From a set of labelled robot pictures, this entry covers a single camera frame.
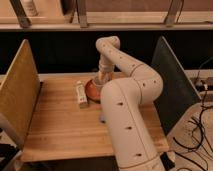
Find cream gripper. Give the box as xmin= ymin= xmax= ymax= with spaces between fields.
xmin=98 ymin=64 xmax=115 ymax=84

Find white ceramic cup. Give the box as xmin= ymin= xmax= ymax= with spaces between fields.
xmin=92 ymin=76 xmax=104 ymax=87

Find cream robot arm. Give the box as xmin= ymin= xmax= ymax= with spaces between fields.
xmin=96 ymin=36 xmax=165 ymax=171

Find orange saucer plate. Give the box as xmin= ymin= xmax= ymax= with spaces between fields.
xmin=85 ymin=79 xmax=101 ymax=103

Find white small carton box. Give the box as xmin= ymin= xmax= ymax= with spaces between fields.
xmin=76 ymin=81 xmax=88 ymax=108

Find blue sponge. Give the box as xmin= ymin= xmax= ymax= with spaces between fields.
xmin=100 ymin=114 xmax=106 ymax=123

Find wooden shelf ledge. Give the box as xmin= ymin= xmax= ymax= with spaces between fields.
xmin=0 ymin=11 xmax=213 ymax=33

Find right dark side panel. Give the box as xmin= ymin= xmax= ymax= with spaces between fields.
xmin=151 ymin=36 xmax=201 ymax=135

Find left wooden side panel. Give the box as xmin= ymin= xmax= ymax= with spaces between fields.
xmin=0 ymin=39 xmax=40 ymax=149

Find black cables on floor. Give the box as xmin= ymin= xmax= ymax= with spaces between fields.
xmin=172 ymin=56 xmax=213 ymax=171

